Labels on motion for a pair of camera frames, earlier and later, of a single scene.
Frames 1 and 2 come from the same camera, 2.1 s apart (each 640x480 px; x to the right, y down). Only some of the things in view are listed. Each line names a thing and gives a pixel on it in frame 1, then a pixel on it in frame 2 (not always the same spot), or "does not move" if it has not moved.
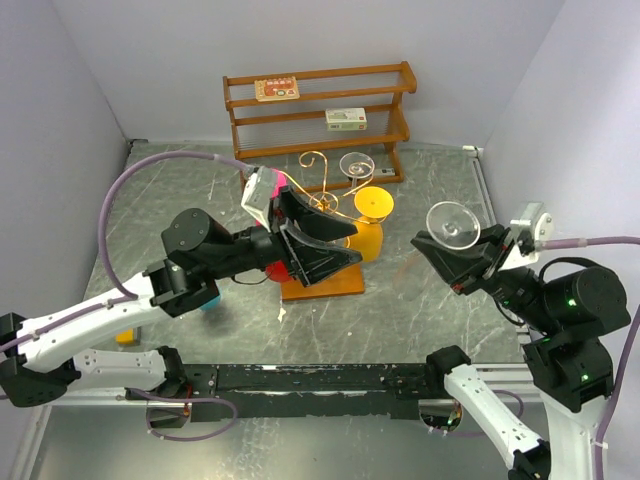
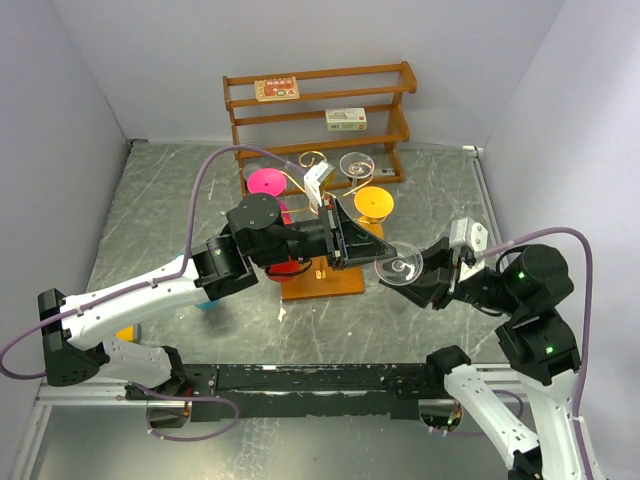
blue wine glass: (210, 305) does not move
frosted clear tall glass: (356, 165) does not move
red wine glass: (277, 271) does not move
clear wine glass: (453, 225) → (403, 269)
